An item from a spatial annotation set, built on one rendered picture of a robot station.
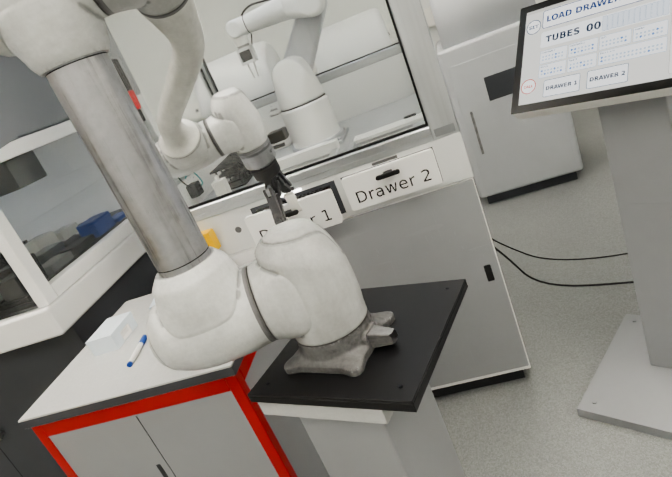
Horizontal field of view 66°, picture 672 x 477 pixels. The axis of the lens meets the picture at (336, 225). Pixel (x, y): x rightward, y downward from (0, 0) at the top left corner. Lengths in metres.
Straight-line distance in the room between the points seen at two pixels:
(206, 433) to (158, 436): 0.13
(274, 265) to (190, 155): 0.48
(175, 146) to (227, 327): 0.51
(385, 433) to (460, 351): 0.91
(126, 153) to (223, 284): 0.27
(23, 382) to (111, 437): 0.74
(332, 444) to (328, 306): 0.32
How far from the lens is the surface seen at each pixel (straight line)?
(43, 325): 1.91
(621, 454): 1.79
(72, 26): 0.90
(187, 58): 1.09
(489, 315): 1.84
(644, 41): 1.45
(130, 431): 1.50
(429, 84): 1.54
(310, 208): 1.57
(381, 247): 1.69
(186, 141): 1.29
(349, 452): 1.14
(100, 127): 0.91
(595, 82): 1.45
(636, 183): 1.62
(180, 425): 1.43
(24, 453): 2.48
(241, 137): 1.33
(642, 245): 1.71
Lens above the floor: 1.34
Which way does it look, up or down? 19 degrees down
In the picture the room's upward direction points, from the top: 23 degrees counter-clockwise
